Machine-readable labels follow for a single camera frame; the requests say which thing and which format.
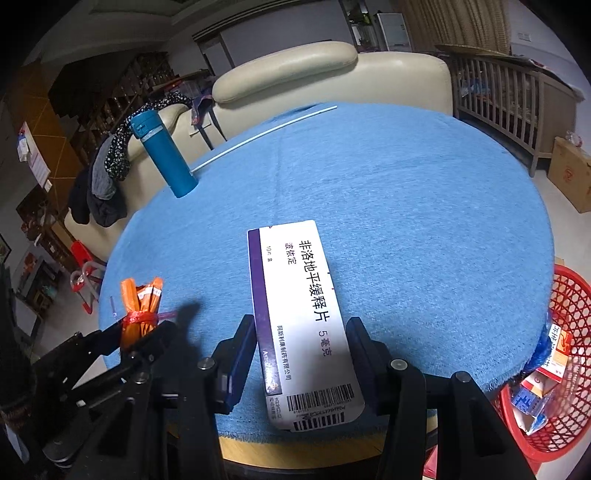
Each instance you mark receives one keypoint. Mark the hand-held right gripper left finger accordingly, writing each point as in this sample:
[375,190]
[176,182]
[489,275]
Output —
[240,360]

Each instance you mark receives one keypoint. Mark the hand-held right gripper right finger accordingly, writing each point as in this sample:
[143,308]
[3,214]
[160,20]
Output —
[359,357]

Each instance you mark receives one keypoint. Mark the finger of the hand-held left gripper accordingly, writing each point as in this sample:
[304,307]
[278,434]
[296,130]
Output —
[83,344]
[154,341]

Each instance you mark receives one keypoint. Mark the orange packet bundle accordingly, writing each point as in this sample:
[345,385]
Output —
[141,304]

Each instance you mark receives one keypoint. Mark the white purple medicine box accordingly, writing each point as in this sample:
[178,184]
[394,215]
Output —
[295,304]

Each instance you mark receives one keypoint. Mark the small blue white box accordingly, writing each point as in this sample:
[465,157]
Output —
[526,405]

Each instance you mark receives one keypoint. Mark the red plastic mesh basket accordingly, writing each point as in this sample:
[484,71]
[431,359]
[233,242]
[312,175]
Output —
[572,300]

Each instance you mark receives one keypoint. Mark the red plastic stool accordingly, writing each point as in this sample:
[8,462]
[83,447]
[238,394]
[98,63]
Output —
[85,272]

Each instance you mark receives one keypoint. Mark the blue tablecloth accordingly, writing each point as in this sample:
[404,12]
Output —
[392,221]

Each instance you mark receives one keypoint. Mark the dark clothes pile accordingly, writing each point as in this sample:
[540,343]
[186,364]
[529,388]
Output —
[106,180]

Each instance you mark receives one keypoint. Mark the teal thermos bottle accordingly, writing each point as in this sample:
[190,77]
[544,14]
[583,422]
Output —
[161,152]

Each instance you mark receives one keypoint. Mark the white box with red print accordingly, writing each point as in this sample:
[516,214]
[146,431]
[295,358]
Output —
[561,345]

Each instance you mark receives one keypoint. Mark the thin white rod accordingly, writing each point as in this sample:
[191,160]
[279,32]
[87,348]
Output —
[263,134]

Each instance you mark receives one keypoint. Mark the dark wooden lattice shelf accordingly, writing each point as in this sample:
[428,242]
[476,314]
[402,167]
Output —
[115,97]

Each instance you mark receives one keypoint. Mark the brown cardboard box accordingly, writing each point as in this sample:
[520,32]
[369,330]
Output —
[570,175]

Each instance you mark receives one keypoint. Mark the cream leather sofa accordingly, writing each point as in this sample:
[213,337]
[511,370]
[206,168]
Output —
[323,74]

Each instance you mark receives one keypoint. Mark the wooden baby crib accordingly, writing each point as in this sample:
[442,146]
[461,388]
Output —
[503,97]

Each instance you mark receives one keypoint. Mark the clear plastic bag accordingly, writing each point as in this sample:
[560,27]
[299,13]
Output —
[572,138]

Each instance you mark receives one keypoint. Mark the white refrigerator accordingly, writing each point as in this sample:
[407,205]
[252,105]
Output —
[391,31]

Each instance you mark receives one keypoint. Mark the beige curtain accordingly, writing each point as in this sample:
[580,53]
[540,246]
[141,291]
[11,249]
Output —
[461,23]

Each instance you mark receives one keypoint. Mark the wall calendar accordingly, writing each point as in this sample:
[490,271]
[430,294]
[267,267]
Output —
[34,157]

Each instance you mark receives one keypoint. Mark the white wall switch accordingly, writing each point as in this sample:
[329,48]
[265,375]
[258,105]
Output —
[525,35]

